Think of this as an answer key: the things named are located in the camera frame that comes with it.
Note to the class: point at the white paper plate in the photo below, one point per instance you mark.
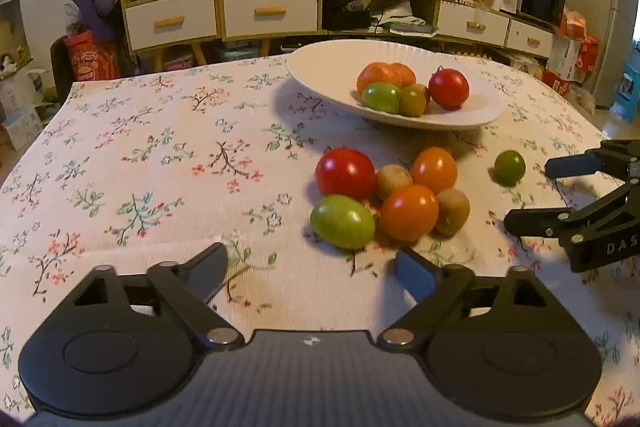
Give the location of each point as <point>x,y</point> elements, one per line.
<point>325,67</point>

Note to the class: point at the clear storage box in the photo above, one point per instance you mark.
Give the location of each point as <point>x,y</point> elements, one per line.
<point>240,52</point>
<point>177,59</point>

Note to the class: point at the white patterned box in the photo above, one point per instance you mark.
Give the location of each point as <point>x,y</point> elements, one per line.
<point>22,129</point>

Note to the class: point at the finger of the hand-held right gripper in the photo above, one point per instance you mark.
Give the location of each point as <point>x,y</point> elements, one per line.
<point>572,165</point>
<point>535,223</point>

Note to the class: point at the red tomato with stem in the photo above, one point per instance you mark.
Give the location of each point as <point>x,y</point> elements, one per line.
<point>448,88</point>

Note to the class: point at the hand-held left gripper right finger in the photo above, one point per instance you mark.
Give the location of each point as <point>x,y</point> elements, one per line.
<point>417,274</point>

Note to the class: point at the orange tomato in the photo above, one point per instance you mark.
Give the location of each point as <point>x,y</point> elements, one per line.
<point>409,213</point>
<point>434,169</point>

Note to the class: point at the pile of papers and bags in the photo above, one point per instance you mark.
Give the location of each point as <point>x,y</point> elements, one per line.
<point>405,19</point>

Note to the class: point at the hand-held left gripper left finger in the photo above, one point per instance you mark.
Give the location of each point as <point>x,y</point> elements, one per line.
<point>207,269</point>

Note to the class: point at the small dark green tomato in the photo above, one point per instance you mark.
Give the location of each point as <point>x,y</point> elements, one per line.
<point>509,167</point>

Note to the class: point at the orange printed bag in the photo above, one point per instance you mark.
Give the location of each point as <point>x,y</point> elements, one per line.
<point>92,59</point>

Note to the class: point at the large orange mandarin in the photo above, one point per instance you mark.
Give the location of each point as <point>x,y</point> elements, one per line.
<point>377,76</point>

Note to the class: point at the floral tablecloth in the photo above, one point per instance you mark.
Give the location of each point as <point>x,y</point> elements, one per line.
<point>150,157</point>

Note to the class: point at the small orange mandarin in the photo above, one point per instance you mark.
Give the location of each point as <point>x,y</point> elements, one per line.
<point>406,74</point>

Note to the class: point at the long wooden sideboard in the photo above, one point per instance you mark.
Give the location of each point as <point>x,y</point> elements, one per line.
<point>434,27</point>

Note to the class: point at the yellow-green tomato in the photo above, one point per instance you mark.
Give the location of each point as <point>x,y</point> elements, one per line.
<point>412,102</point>

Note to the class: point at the grey refrigerator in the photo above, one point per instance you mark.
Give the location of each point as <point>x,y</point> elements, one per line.
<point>595,7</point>

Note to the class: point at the white shopping bag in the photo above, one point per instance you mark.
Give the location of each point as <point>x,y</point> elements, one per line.
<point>20,92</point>

